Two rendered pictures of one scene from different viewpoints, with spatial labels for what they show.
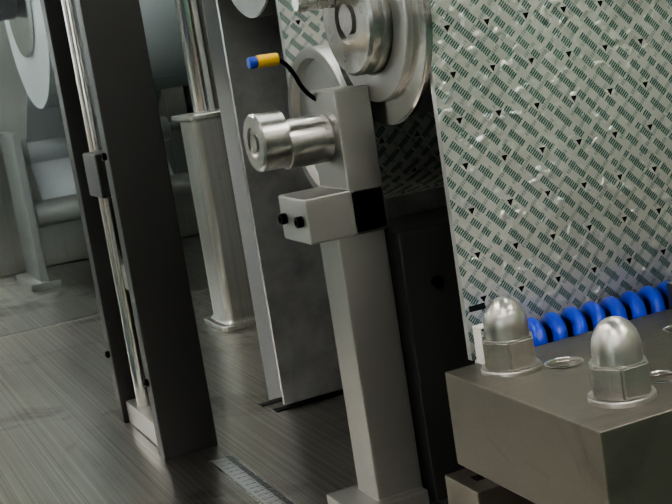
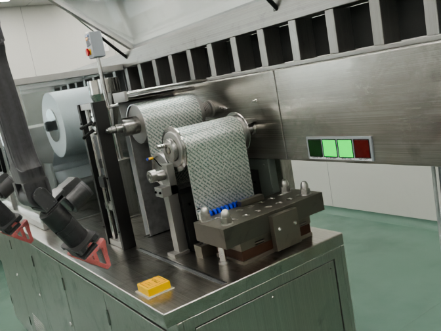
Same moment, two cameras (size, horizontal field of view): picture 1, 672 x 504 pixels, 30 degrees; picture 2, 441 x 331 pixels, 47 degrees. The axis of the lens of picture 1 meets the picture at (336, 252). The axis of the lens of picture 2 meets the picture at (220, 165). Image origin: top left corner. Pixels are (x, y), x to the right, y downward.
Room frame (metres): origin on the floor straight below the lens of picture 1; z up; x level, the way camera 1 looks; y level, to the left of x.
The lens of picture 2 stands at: (-0.76, 0.12, 1.44)
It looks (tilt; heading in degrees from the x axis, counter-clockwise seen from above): 10 degrees down; 349
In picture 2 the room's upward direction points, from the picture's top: 10 degrees counter-clockwise
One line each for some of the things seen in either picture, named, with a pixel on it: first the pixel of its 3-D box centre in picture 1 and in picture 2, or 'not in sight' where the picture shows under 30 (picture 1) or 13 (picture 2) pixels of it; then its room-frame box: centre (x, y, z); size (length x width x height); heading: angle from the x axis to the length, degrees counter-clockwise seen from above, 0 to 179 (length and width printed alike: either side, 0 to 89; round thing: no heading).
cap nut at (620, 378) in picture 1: (617, 357); (226, 216); (0.63, -0.14, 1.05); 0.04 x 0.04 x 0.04
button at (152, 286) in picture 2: not in sight; (153, 286); (0.60, 0.10, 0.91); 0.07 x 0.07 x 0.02; 23
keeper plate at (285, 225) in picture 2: not in sight; (285, 228); (0.66, -0.32, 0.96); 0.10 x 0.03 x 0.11; 113
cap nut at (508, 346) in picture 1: (506, 333); (205, 213); (0.72, -0.09, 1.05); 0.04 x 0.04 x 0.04
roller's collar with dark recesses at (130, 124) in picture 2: not in sight; (129, 126); (1.06, 0.07, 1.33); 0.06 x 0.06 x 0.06; 23
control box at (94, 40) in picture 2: not in sight; (92, 45); (1.36, 0.13, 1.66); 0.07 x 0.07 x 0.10; 17
